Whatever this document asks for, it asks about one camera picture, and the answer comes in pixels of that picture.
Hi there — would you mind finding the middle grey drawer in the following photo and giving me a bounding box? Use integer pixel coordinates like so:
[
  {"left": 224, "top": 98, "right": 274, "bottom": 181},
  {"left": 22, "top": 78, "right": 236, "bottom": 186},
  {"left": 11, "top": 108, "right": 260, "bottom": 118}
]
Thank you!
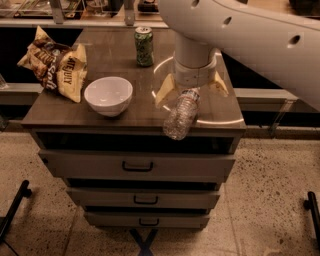
[{"left": 67, "top": 188, "right": 220, "bottom": 209}]

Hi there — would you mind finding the black left base leg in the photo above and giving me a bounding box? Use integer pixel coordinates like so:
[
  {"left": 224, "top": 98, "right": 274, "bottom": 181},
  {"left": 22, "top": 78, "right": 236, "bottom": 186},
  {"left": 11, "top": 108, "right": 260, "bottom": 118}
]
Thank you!
[{"left": 0, "top": 180, "right": 32, "bottom": 243}]

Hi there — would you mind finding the yellow brown chip bag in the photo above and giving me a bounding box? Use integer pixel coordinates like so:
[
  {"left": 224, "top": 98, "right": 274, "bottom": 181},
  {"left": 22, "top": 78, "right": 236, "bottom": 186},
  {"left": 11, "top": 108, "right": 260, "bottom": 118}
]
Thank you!
[{"left": 17, "top": 26, "right": 87, "bottom": 103}]

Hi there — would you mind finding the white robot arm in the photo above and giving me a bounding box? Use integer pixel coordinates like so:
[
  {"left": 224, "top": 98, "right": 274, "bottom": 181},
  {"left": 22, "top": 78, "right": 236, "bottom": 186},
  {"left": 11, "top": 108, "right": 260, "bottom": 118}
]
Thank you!
[{"left": 158, "top": 0, "right": 320, "bottom": 110}]

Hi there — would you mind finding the green soda can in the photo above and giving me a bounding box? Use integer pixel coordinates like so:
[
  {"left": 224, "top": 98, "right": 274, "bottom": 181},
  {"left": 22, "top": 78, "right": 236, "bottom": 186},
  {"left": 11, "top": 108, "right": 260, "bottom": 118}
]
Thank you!
[{"left": 134, "top": 27, "right": 154, "bottom": 67}]

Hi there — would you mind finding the grey drawer cabinet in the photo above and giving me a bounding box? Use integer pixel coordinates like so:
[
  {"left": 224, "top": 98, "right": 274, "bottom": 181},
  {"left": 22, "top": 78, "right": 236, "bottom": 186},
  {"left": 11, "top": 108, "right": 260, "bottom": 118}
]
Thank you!
[{"left": 23, "top": 29, "right": 246, "bottom": 216}]

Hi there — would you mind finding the black right base leg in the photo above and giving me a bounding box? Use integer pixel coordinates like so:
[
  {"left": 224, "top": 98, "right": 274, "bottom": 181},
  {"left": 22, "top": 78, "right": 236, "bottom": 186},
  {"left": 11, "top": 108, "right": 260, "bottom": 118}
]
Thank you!
[{"left": 303, "top": 191, "right": 320, "bottom": 249}]

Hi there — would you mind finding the clear plastic water bottle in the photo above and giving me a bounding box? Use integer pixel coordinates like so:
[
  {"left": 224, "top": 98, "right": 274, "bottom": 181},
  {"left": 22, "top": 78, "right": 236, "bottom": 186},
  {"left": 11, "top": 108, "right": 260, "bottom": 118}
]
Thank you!
[{"left": 163, "top": 88, "right": 200, "bottom": 141}]

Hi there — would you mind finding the bottom grey drawer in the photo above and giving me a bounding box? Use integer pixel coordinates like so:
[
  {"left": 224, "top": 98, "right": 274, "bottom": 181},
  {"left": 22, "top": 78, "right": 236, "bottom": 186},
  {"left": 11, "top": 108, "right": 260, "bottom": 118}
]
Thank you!
[{"left": 84, "top": 212, "right": 210, "bottom": 229}]

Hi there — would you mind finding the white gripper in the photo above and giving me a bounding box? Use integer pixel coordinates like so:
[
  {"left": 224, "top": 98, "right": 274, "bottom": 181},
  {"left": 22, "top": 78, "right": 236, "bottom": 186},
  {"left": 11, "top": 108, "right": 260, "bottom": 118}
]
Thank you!
[{"left": 155, "top": 33, "right": 229, "bottom": 107}]

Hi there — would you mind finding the top grey drawer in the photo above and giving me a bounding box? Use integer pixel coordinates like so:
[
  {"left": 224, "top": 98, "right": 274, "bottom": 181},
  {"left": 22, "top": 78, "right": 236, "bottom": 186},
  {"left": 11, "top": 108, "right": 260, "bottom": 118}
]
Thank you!
[{"left": 39, "top": 150, "right": 235, "bottom": 183}]

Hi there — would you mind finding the black base leg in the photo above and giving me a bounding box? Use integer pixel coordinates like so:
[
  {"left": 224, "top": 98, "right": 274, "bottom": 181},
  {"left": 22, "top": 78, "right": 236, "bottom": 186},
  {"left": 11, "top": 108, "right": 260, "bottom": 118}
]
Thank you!
[
  {"left": 0, "top": 180, "right": 32, "bottom": 243},
  {"left": 303, "top": 191, "right": 320, "bottom": 249}
]

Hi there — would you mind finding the grey drawer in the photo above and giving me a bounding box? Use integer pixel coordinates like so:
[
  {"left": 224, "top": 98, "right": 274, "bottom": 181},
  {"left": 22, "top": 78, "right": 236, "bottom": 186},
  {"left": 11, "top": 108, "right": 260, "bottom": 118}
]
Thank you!
[
  {"left": 84, "top": 212, "right": 210, "bottom": 229},
  {"left": 67, "top": 188, "right": 220, "bottom": 209},
  {"left": 39, "top": 150, "right": 235, "bottom": 183}
]

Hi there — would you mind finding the white ceramic bowl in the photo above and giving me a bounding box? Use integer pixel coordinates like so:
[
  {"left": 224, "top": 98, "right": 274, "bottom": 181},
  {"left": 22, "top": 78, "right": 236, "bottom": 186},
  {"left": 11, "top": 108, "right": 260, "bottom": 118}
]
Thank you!
[{"left": 84, "top": 77, "right": 133, "bottom": 117}]

